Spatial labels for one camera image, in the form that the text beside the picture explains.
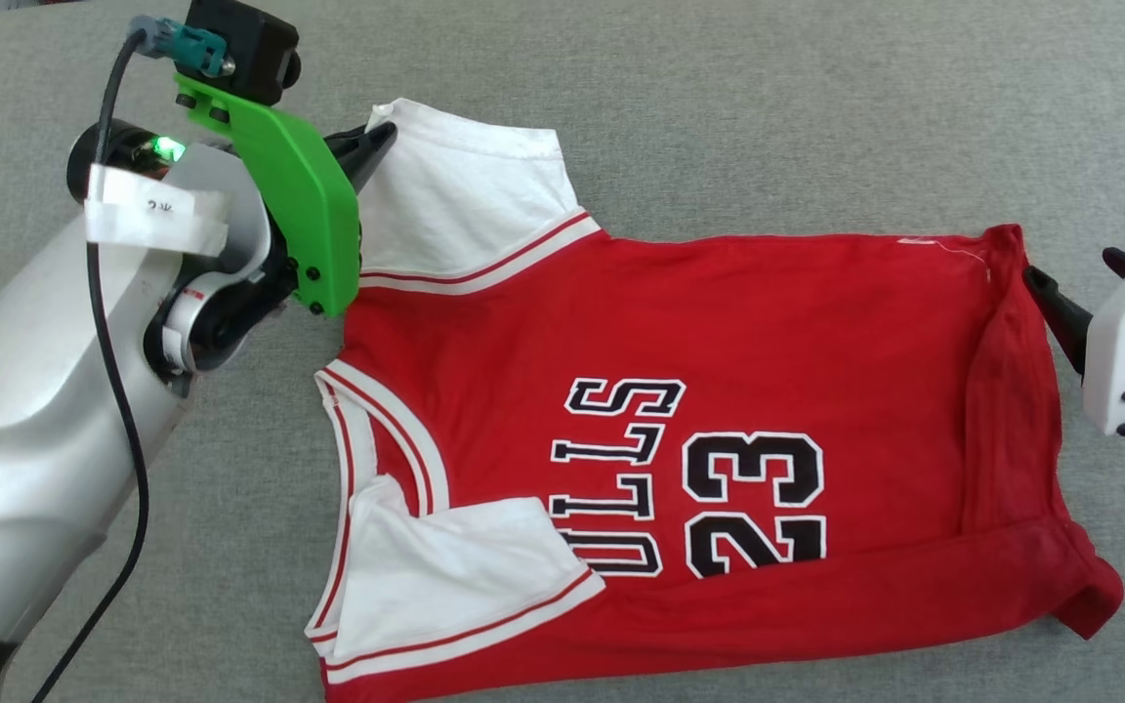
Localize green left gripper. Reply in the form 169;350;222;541
174;73;398;319

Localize red basketball jersey white sleeves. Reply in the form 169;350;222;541
304;98;1125;703

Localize white paper tag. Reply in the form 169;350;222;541
84;164;231;258

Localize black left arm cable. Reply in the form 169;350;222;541
30;14;233;703

